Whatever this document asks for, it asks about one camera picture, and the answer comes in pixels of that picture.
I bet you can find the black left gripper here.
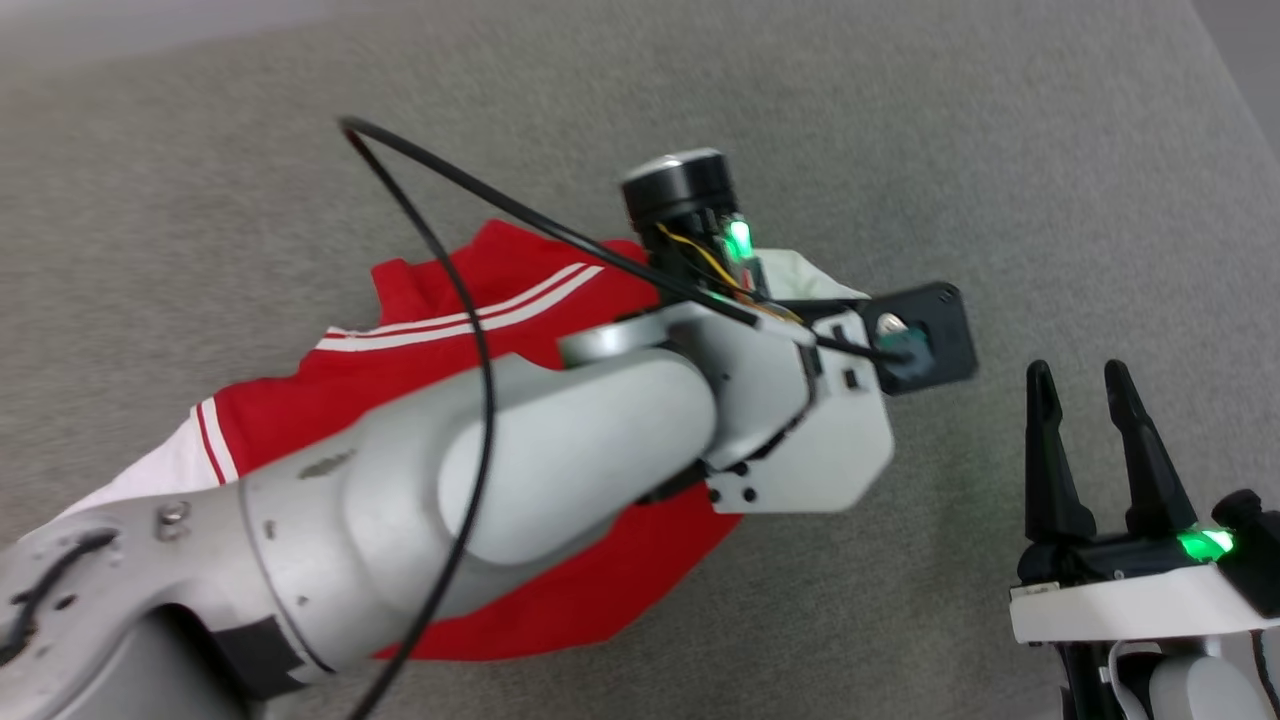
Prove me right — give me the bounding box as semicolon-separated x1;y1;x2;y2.
620;149;803;323

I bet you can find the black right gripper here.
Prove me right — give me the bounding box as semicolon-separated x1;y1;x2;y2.
1015;359;1239;589

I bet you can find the red and white shirt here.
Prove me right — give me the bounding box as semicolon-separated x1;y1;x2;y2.
60;220;873;663

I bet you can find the teal left cable connector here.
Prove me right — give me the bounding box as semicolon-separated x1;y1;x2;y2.
878;328;937;387

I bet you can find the white left camera bracket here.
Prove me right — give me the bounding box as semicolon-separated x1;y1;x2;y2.
700;300;897;517

